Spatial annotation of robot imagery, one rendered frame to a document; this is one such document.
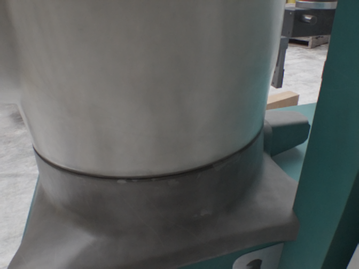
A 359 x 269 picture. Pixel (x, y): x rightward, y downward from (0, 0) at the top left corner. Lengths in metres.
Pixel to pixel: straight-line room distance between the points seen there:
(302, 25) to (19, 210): 1.29
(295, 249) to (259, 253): 0.02
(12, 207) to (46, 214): 1.28
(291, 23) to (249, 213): 0.45
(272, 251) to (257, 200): 0.04
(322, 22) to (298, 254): 0.49
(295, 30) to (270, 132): 0.38
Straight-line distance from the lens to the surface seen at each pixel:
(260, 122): 0.16
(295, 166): 0.24
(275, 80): 0.59
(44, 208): 0.18
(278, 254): 0.20
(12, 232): 1.34
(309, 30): 0.59
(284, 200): 0.18
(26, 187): 1.55
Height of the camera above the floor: 0.85
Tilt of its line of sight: 30 degrees down
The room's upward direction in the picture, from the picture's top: 2 degrees counter-clockwise
